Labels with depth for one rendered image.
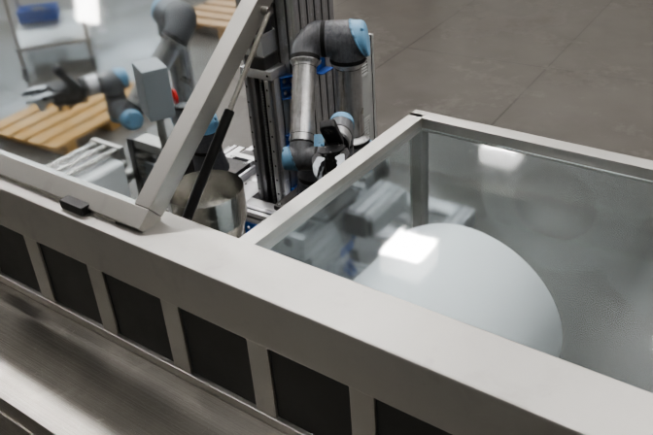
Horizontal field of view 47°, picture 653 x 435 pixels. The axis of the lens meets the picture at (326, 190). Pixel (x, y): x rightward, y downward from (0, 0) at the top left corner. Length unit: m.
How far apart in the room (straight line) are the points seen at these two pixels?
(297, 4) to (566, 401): 2.05
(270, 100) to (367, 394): 1.93
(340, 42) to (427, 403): 1.70
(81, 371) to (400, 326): 0.53
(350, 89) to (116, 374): 1.52
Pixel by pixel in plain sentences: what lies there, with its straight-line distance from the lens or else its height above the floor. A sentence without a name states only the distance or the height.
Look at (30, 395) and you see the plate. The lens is 1.17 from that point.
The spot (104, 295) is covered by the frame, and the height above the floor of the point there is 1.53.
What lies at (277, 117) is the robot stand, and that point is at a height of 1.08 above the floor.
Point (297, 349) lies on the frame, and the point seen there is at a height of 1.60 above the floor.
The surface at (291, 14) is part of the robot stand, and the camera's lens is 2.62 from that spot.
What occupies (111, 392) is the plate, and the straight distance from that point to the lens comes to 1.13.
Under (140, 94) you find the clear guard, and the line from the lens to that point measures 1.16.
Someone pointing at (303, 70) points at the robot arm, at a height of 1.34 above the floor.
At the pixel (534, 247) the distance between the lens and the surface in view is 1.07.
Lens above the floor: 2.19
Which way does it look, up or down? 30 degrees down
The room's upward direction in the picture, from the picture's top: 4 degrees counter-clockwise
